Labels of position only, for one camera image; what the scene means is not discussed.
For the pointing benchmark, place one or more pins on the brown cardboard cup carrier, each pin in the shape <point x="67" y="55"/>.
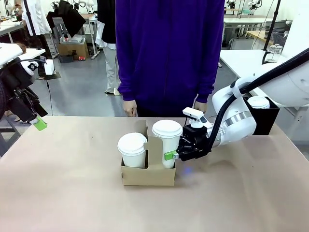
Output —
<point x="147" y="176"/>

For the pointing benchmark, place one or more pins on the tall white paper cup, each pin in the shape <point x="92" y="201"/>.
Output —
<point x="170" y="147"/>

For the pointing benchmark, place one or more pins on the brown cardboard box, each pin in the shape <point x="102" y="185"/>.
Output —
<point x="72" y="49"/>

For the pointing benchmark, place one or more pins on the white side table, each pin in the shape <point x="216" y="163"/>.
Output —
<point x="36" y="51"/>

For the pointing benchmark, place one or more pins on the grey plastic bin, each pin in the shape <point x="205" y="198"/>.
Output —
<point x="74" y="39"/>

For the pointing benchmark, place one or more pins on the long white lab table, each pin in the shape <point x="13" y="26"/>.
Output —
<point x="246" y="20"/>

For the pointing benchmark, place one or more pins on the black tripod pole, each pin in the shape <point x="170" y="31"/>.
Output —
<point x="274" y="24"/>

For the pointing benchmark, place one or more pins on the black floor crate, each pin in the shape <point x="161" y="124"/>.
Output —
<point x="65" y="58"/>

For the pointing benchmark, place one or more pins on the person in white trousers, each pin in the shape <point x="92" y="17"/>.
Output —
<point x="111" y="60"/>

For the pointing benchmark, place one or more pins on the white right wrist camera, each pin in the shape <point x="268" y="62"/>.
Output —
<point x="194" y="114"/>

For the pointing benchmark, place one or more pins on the black hanging jacket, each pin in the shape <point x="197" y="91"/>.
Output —
<point x="67" y="17"/>

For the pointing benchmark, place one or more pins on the black cup holder box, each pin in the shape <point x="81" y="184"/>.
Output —
<point x="264" y="120"/>

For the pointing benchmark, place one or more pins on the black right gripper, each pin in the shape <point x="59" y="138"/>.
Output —
<point x="195" y="142"/>

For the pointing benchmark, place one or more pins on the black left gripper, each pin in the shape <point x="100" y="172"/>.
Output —
<point x="26" y="104"/>

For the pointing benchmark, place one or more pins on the white-legged metal table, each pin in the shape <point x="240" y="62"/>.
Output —
<point x="93" y="29"/>

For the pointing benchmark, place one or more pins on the white plastic cup lid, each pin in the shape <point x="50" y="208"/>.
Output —
<point x="166" y="128"/>
<point x="131" y="142"/>

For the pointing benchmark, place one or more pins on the person in white coat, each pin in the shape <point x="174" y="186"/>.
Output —
<point x="36" y="17"/>

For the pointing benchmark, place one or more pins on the brown furry bundle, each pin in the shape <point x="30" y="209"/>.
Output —
<point x="21" y="47"/>

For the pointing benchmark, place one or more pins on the person's purple sweater torso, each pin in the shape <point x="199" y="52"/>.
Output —
<point x="169" y="48"/>

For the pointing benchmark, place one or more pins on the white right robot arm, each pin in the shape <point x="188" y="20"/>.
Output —
<point x="239" y="120"/>

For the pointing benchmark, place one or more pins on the person's right hand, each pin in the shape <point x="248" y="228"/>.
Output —
<point x="130" y="108"/>

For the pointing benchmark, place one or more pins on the person's left hand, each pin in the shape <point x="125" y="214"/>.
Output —
<point x="200" y="106"/>

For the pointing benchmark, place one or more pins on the short white paper cup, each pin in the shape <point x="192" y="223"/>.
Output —
<point x="134" y="159"/>

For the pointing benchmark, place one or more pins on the white lidded paper cup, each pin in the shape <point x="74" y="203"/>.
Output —
<point x="258" y="101"/>

